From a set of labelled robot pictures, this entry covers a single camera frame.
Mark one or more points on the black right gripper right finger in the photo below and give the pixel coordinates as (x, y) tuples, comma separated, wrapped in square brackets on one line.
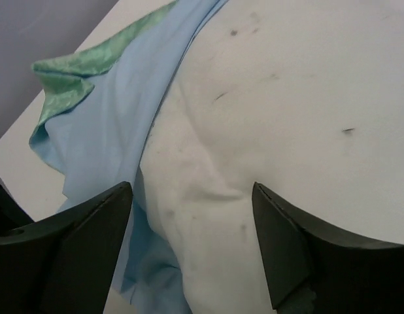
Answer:
[(312, 266)]

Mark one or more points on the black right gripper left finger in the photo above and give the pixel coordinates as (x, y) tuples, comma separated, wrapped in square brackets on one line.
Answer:
[(64, 263)]

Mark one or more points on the blue green satin pillowcase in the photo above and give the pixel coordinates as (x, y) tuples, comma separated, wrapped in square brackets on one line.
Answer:
[(99, 107)]

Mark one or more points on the white pillow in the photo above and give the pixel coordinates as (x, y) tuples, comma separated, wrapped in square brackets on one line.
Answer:
[(305, 97)]

